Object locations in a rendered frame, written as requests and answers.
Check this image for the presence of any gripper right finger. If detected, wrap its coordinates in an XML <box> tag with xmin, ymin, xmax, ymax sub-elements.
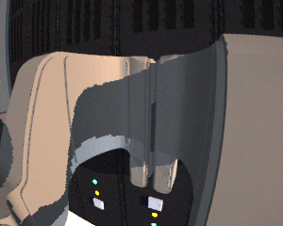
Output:
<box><xmin>153</xmin><ymin>34</ymin><xmax>283</xmax><ymax>226</ymax></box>

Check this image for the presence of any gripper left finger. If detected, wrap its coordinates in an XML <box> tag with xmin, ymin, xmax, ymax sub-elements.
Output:
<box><xmin>0</xmin><ymin>52</ymin><xmax>157</xmax><ymax>226</ymax></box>

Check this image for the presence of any black server rack frame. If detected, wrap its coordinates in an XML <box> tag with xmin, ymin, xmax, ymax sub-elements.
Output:
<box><xmin>0</xmin><ymin>0</ymin><xmax>283</xmax><ymax>226</ymax></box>

